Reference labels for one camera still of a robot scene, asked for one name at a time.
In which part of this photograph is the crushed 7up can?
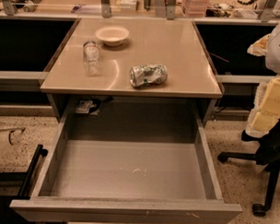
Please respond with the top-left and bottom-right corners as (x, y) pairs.
(129, 64), (168, 88)

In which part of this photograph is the clear plastic bottle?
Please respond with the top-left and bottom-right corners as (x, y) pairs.
(83, 41), (101, 77)

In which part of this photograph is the black cart frame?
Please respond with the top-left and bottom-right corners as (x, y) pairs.
(0, 145), (48, 224)

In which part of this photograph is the black office chair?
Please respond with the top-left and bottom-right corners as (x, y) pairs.
(217, 120), (280, 217)

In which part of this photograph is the label tag under desk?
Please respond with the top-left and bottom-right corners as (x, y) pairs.
(76, 100), (92, 113)

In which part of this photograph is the beige top cabinet desk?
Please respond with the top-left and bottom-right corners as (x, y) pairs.
(39, 14), (226, 129)

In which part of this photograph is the open grey top drawer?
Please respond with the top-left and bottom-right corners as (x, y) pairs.
(10, 98), (241, 224)

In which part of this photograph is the pink storage box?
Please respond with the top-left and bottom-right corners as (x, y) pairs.
(181, 0), (209, 18)

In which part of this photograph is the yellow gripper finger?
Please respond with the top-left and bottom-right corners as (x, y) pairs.
(247, 34), (269, 56)
(249, 76), (280, 132)

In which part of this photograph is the white bowl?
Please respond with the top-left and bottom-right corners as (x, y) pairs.
(96, 25), (129, 47)

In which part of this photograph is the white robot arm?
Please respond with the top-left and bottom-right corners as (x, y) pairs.
(245, 22), (280, 137)

